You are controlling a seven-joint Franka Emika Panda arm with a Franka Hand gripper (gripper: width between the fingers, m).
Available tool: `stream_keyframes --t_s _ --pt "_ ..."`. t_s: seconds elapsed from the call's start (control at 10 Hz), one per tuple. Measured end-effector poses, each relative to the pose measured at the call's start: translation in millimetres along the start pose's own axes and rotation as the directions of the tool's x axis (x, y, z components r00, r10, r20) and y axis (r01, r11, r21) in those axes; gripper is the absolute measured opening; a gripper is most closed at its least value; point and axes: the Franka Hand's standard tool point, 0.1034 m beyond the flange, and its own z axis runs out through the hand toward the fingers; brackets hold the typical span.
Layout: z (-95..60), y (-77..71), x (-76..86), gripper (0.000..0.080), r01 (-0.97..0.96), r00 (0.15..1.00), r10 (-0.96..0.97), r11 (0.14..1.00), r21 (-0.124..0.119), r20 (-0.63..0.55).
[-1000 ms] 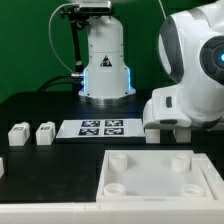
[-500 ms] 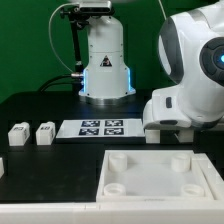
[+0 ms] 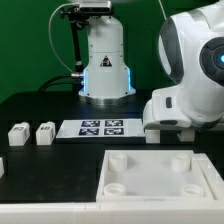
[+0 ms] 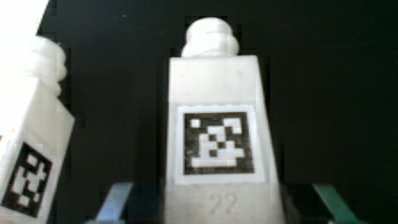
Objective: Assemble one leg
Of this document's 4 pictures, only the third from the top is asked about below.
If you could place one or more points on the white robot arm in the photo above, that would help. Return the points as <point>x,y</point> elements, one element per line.
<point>191,51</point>

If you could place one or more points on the black camera on stand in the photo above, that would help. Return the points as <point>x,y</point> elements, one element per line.
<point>78,15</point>

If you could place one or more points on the white marker sheet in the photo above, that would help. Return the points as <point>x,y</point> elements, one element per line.
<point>100,128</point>

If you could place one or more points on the white right fence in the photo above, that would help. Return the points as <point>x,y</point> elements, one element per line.
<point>213,178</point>

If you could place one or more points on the white front fence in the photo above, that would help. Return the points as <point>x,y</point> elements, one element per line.
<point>151,212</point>

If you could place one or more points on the white square tabletop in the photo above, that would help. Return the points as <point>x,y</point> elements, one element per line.
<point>151,175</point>

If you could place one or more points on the white fence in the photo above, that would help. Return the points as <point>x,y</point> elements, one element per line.
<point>151,212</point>
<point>213,178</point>

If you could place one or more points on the white left block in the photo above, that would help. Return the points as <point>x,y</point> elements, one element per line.
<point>1,167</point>

